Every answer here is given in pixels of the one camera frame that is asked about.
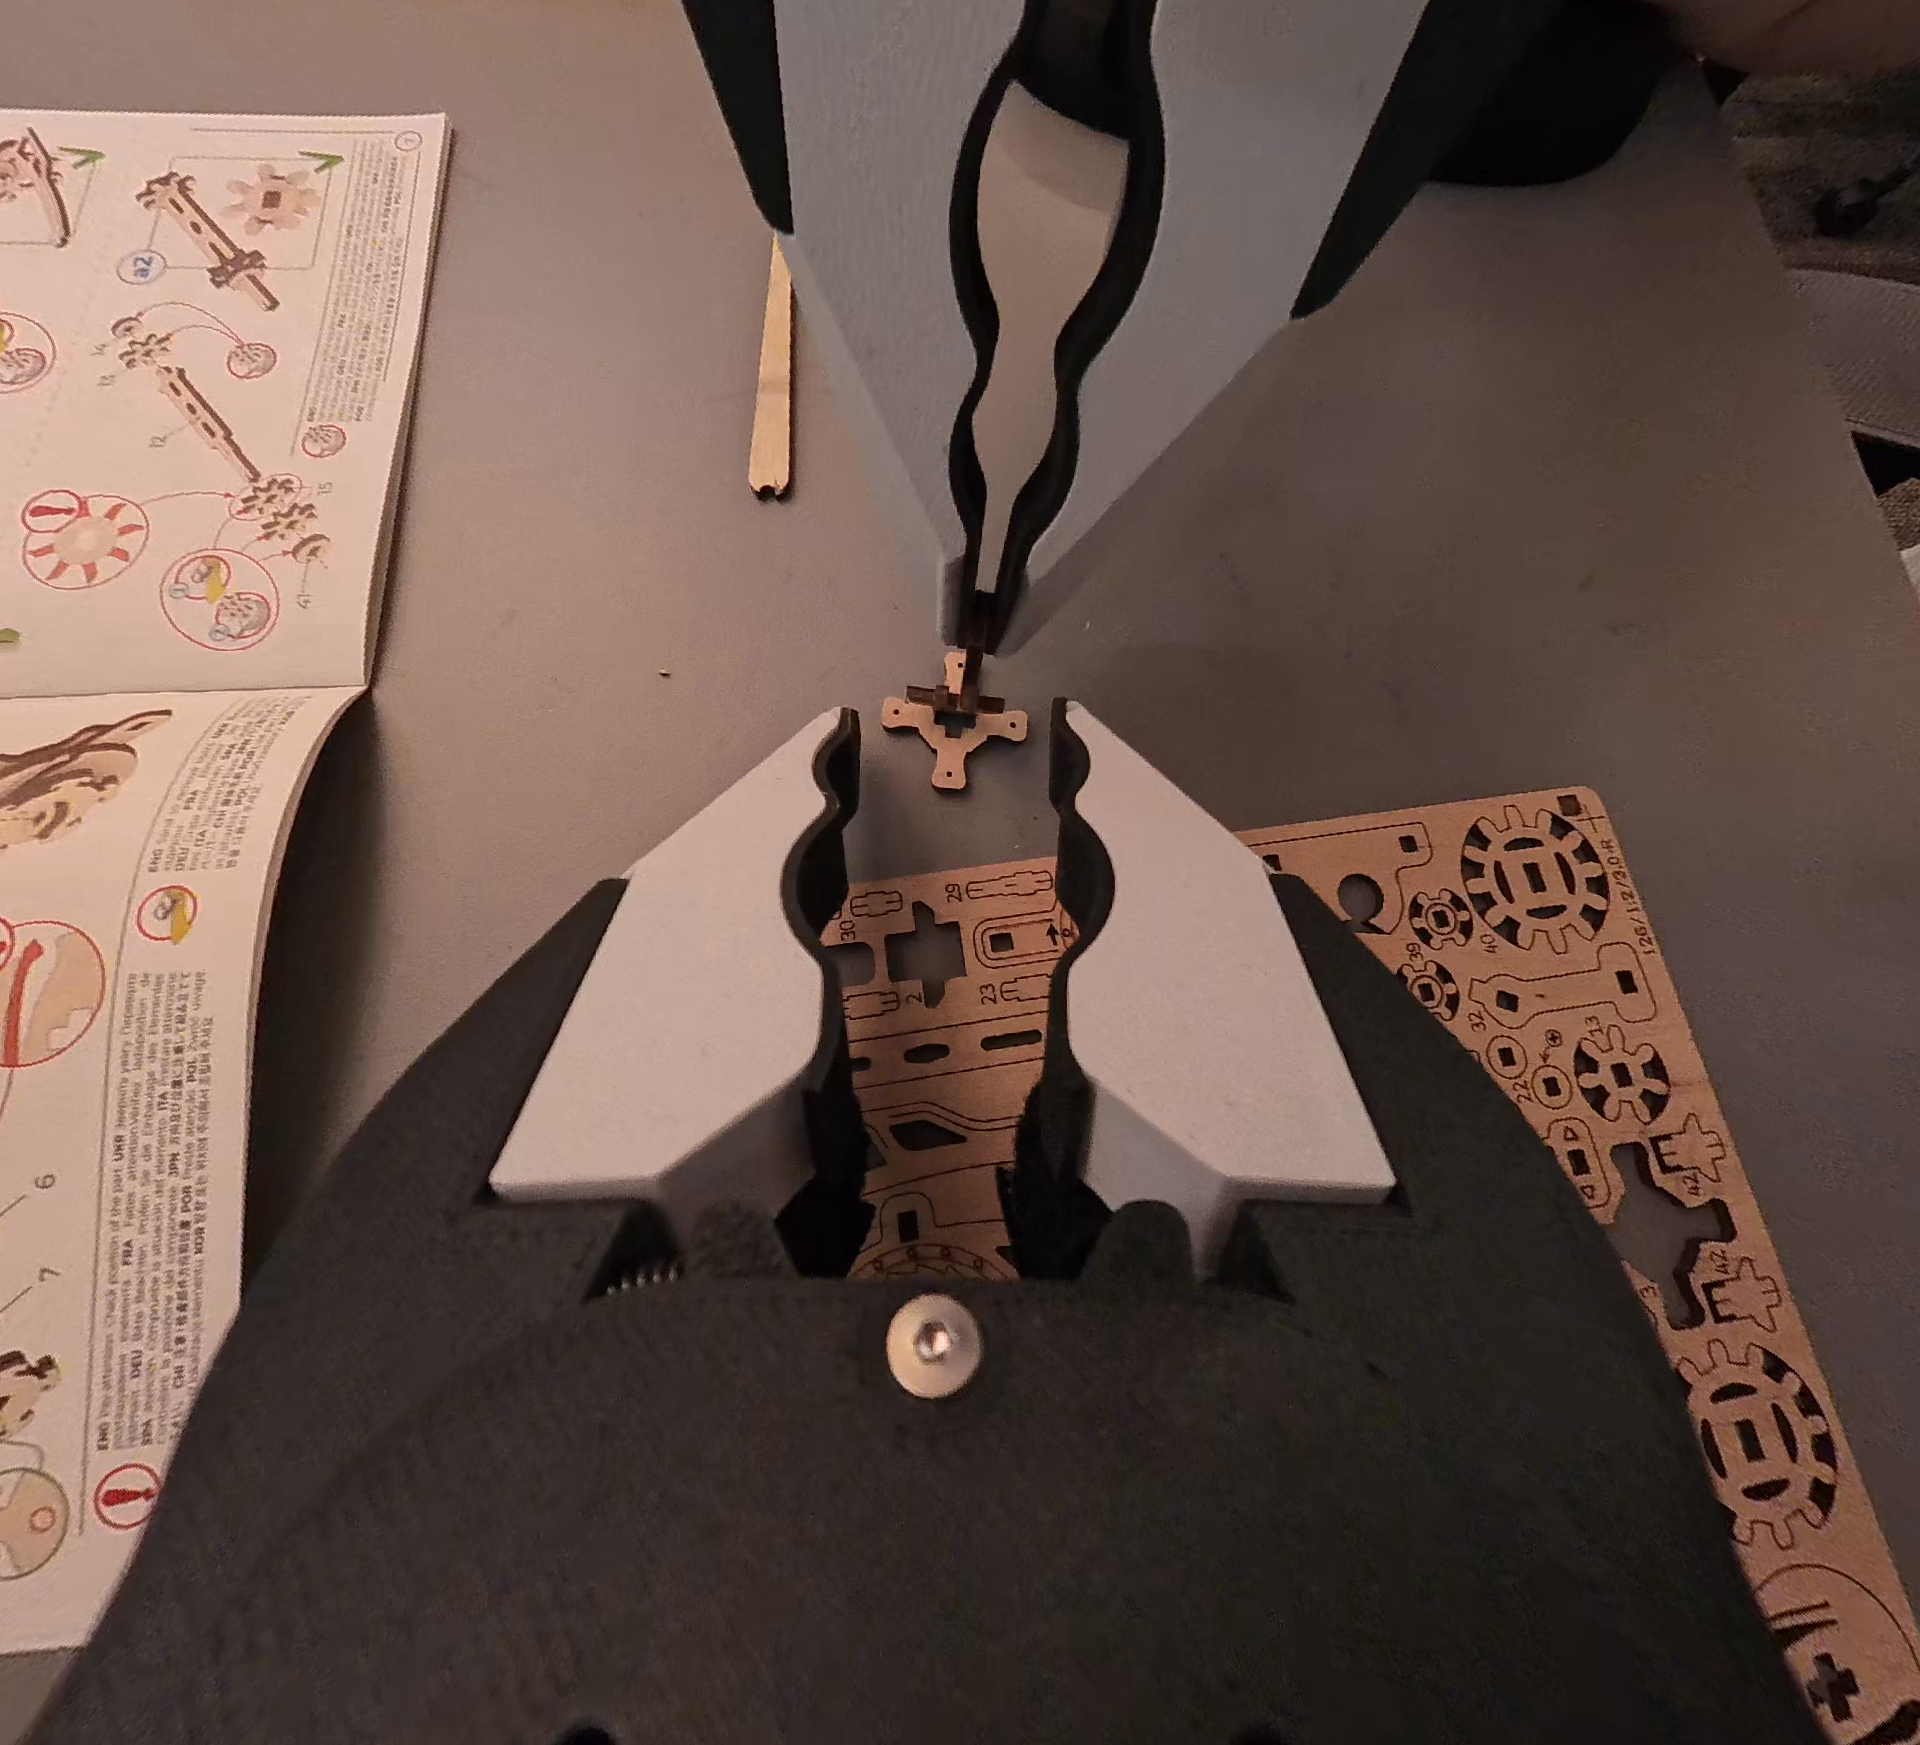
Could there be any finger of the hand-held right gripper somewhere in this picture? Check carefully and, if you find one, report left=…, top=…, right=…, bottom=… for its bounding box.
left=759, top=0, right=1086, bottom=638
left=960, top=0, right=1511, bottom=659

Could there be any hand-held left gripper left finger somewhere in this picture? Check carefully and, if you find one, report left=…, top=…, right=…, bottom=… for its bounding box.
left=486, top=708, right=866, bottom=1271

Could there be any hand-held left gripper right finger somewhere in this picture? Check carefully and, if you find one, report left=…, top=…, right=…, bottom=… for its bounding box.
left=1031, top=699, right=1442, bottom=1271

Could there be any cross-shaped wooden model part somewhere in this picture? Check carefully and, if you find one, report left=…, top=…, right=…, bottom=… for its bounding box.
left=883, top=683, right=1034, bottom=797

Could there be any laser-cut wooden parts sheet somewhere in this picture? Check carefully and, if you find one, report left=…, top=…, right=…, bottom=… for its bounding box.
left=817, top=784, right=1901, bottom=1745

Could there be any thin wooden stick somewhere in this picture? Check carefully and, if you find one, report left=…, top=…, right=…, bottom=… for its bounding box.
left=748, top=229, right=798, bottom=502

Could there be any paper instruction booklet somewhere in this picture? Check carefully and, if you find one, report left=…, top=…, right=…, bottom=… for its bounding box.
left=0, top=110, right=453, bottom=1665

